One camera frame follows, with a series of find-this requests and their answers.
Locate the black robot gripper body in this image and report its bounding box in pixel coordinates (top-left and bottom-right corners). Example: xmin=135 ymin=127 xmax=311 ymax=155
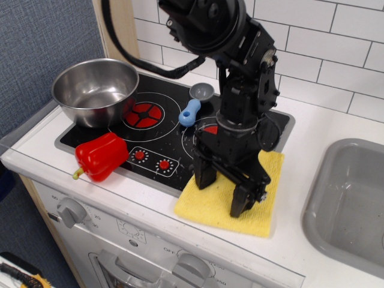
xmin=193 ymin=113 xmax=271 ymax=202

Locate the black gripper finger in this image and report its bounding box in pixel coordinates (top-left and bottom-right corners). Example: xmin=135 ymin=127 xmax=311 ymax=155
xmin=193 ymin=155 xmax=217 ymax=190
xmin=230 ymin=182 xmax=255 ymax=218

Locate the yellow cloth napkin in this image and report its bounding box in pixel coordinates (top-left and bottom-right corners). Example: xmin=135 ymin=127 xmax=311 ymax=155
xmin=174 ymin=151 xmax=284 ymax=238

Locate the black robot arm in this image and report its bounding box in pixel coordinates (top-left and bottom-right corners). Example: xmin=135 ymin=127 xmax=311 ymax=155
xmin=158 ymin=1 xmax=281 ymax=217

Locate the black toy stovetop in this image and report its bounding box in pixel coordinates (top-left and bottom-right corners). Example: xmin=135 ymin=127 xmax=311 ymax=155
xmin=54 ymin=73 xmax=296 ymax=199

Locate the grey right oven knob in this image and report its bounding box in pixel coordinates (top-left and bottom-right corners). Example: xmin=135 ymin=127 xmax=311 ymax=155
xmin=172 ymin=254 xmax=211 ymax=287

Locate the grey oven knob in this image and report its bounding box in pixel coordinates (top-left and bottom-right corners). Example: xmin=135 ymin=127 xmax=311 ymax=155
xmin=57 ymin=197 xmax=87 ymax=229
xmin=172 ymin=254 xmax=211 ymax=287

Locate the grey toy sink basin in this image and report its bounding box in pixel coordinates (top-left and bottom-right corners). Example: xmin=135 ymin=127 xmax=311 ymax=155
xmin=302 ymin=139 xmax=383 ymax=278

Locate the red toy bell pepper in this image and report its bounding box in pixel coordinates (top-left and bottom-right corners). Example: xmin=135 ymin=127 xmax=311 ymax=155
xmin=73 ymin=132 xmax=129 ymax=182

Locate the white toy oven front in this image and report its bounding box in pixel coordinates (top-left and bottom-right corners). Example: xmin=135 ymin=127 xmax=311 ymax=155
xmin=34 ymin=183 xmax=304 ymax=287

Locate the stainless steel bowl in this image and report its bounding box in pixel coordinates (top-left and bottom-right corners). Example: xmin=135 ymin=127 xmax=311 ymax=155
xmin=52 ymin=58 xmax=139 ymax=128

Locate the grey left oven knob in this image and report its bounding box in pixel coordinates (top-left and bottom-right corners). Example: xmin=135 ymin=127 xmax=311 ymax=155
xmin=57 ymin=197 xmax=87 ymax=229

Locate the wooden side panel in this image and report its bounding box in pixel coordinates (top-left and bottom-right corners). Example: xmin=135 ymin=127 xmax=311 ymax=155
xmin=92 ymin=0 xmax=140 ymax=61

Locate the yellow black object bottom left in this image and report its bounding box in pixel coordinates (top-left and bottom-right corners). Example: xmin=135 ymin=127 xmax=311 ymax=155
xmin=1 ymin=263 xmax=52 ymax=288

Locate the blue handled grey scoop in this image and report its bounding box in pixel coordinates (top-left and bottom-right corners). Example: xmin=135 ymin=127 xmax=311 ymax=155
xmin=178 ymin=83 xmax=214 ymax=127

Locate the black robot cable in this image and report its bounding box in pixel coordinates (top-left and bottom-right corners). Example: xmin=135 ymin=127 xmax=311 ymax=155
xmin=101 ymin=0 xmax=207 ymax=80

